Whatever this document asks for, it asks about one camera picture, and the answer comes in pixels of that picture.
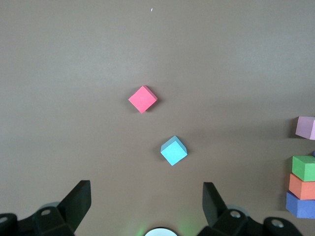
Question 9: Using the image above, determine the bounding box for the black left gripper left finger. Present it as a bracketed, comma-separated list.
[34, 180, 92, 236]

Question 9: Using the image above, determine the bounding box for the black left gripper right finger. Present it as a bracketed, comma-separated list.
[198, 181, 249, 236]

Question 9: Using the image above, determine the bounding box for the orange foam block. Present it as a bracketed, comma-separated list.
[288, 173, 315, 201]

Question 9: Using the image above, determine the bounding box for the green foam block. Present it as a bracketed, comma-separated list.
[291, 155, 315, 183]

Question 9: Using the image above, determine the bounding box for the pink foam block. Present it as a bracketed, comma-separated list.
[294, 116, 315, 141]

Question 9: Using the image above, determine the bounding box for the blue foam block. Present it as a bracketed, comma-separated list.
[160, 135, 189, 167]

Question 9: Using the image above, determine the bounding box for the red foam block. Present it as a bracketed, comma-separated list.
[127, 85, 158, 115]

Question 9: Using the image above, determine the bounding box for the large table cover sheet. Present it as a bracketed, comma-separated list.
[0, 0, 315, 236]

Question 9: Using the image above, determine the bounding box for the black wrist mount bracket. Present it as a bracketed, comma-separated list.
[0, 212, 305, 236]

